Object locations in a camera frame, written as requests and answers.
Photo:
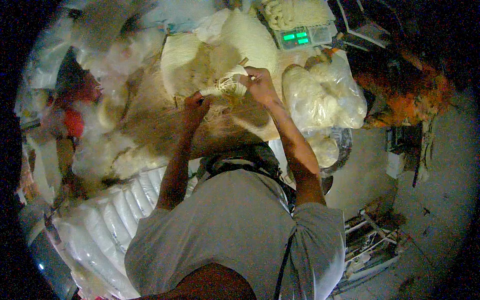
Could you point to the digital weighing scale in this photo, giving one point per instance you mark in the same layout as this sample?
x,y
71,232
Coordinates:
x,y
303,36

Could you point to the person's left fingers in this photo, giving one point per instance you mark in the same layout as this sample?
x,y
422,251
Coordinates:
x,y
200,100

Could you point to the cream noodle sheaf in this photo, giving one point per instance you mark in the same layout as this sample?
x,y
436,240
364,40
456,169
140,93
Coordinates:
x,y
180,62

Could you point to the small cream noodle bundle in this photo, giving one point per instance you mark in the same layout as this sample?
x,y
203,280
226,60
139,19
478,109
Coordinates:
x,y
227,85

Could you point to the metal basin with noodle bundles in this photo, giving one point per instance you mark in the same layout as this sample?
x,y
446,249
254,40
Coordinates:
x,y
332,150

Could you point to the person's right fingers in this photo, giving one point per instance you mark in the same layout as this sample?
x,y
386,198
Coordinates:
x,y
248,77

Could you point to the large white noodle heap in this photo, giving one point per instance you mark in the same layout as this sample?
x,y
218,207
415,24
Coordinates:
x,y
245,39

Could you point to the orange fibre heap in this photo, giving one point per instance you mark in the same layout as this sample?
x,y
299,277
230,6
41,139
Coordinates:
x,y
403,95

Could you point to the person's right hand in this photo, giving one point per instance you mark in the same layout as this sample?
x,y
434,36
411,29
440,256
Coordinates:
x,y
262,88

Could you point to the person's body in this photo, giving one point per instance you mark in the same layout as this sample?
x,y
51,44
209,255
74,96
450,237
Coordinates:
x,y
232,225

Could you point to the clear bag of noodle bundles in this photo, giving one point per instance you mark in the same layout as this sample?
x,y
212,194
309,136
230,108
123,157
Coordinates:
x,y
324,93

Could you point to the loose brownish noodle heap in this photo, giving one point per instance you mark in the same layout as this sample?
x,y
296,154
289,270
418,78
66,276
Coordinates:
x,y
157,127

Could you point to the noodle skeins on scale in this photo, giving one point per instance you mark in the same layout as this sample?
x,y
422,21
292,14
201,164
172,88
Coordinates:
x,y
296,13

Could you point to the row of white wrapped packets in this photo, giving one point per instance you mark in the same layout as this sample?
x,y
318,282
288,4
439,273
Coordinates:
x,y
108,225

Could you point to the person's left hand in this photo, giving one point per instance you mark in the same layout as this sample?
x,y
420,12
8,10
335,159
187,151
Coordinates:
x,y
195,107

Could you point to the pile of scrap frames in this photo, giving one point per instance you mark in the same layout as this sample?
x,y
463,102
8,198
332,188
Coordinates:
x,y
371,243

